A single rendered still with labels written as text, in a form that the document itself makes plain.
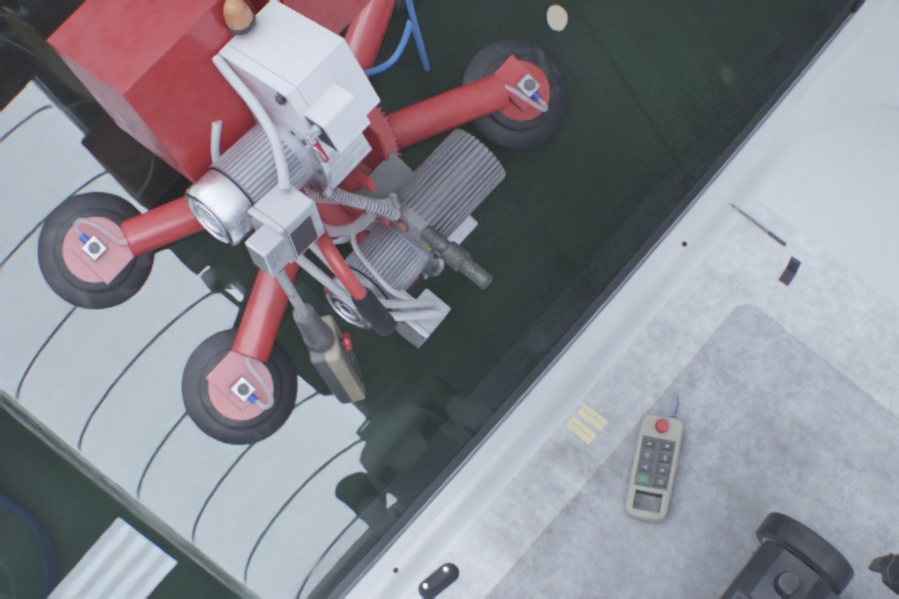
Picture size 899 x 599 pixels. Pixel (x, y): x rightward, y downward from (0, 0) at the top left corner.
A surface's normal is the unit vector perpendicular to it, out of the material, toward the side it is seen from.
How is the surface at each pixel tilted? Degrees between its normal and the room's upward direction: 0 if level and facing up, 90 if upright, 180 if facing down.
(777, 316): 0
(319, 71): 73
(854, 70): 44
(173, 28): 20
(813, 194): 8
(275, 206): 14
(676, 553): 0
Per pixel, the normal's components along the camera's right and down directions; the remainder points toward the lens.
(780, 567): -0.11, -0.32
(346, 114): 0.68, 0.51
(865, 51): 0.49, 0.14
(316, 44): -0.33, -0.48
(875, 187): 0.08, -0.51
